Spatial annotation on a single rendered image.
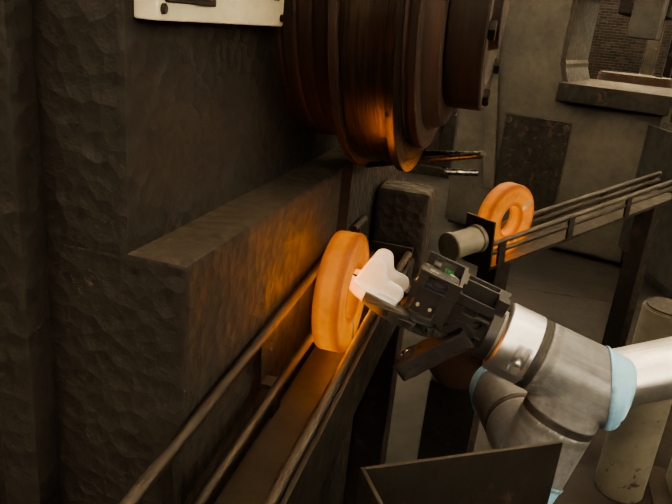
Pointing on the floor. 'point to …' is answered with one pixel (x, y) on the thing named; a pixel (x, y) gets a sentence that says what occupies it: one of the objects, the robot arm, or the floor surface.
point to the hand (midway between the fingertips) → (344, 277)
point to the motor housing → (449, 407)
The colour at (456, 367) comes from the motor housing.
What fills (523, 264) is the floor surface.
